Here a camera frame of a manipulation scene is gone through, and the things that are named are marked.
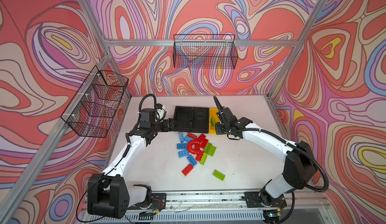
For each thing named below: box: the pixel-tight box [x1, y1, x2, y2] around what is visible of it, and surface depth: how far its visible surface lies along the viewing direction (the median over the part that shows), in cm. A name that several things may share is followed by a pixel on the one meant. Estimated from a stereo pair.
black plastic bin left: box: [172, 105, 193, 133], surface depth 104 cm
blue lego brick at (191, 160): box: [186, 154, 198, 167], surface depth 88 cm
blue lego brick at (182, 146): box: [176, 143, 188, 150], surface depth 93 cm
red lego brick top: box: [197, 133, 209, 149], surface depth 95 cm
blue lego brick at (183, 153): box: [177, 149, 190, 158], surface depth 90 cm
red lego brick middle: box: [195, 150, 205, 162], surface depth 88 cm
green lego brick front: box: [212, 169, 226, 181], surface depth 84 cm
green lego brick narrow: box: [200, 152, 208, 166], surface depth 87 cm
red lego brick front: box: [181, 163, 194, 177], surface depth 84 cm
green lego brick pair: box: [204, 142, 217, 157], surface depth 92 cm
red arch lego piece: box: [186, 139, 201, 155], surface depth 91 cm
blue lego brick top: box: [178, 132, 185, 144], surface depth 96 cm
